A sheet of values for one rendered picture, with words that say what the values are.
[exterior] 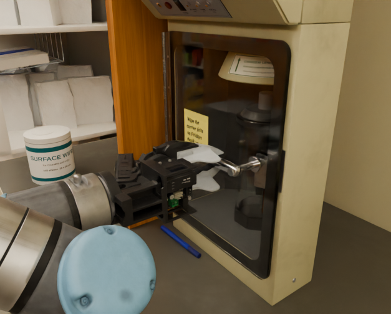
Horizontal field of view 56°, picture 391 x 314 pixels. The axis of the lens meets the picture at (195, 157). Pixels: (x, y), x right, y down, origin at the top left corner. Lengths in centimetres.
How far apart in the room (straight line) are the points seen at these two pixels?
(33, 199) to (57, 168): 70
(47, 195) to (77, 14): 142
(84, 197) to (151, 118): 41
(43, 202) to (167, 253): 43
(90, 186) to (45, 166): 69
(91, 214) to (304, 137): 32
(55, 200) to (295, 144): 34
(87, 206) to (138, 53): 42
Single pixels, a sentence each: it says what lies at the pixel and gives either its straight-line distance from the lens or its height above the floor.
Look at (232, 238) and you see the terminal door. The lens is 70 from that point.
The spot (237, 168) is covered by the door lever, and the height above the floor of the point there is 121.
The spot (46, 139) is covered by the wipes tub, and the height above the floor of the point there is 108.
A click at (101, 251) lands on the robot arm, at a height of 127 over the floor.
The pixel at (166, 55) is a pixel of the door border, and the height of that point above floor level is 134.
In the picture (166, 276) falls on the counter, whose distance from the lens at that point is 76.
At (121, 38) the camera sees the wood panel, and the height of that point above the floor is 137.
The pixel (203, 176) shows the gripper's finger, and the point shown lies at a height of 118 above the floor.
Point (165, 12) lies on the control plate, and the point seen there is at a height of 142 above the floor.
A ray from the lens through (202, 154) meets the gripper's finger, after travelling 55.
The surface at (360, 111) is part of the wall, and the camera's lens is 98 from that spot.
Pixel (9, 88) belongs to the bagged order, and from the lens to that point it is 177.
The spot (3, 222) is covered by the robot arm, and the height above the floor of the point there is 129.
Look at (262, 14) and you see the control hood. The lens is 51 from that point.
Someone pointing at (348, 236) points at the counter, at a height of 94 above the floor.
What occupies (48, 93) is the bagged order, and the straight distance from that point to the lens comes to 170.
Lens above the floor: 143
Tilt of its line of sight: 22 degrees down
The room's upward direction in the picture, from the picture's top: straight up
